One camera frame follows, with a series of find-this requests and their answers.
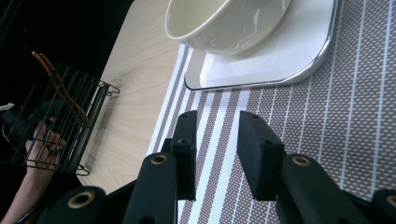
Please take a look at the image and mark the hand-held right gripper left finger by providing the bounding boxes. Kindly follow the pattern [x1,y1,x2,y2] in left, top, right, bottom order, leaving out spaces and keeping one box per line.
[162,109,199,202]

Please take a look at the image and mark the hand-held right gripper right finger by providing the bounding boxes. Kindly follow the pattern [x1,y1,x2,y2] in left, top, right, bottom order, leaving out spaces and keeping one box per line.
[236,110,288,202]

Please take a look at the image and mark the long brown wooden utensil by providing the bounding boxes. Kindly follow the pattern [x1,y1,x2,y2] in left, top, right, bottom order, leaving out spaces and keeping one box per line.
[38,53,90,125]
[31,50,86,125]

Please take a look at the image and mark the black wire cutlery basket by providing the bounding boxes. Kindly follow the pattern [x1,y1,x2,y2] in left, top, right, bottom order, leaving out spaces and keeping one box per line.
[10,62,121,177]

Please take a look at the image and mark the grey white striped placemat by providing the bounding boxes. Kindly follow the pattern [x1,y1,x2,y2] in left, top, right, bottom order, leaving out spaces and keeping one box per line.
[146,0,396,224]

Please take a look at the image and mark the white square plate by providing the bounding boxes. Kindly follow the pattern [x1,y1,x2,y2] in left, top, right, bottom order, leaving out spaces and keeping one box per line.
[183,0,339,91]

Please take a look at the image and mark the cream ceramic bowl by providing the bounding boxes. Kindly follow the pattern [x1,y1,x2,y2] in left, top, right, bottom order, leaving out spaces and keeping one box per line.
[163,0,293,57]

